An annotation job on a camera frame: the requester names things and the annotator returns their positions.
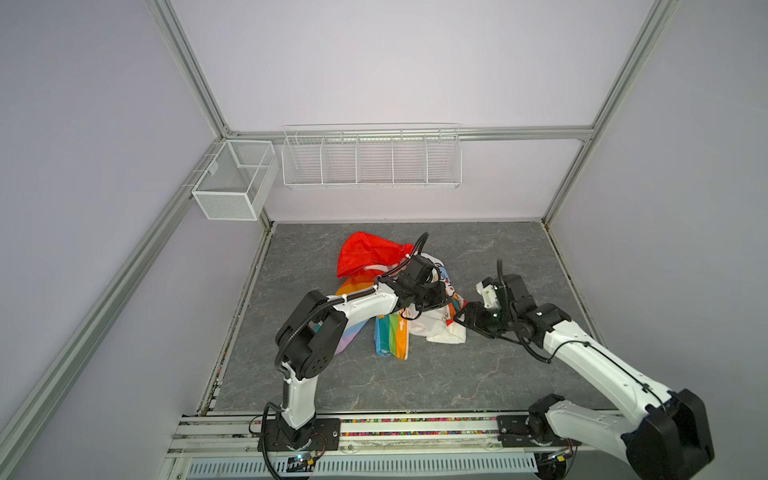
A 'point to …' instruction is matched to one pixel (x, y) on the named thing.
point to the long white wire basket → (378, 155)
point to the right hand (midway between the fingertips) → (460, 322)
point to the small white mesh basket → (236, 179)
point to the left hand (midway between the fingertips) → (454, 304)
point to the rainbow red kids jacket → (363, 259)
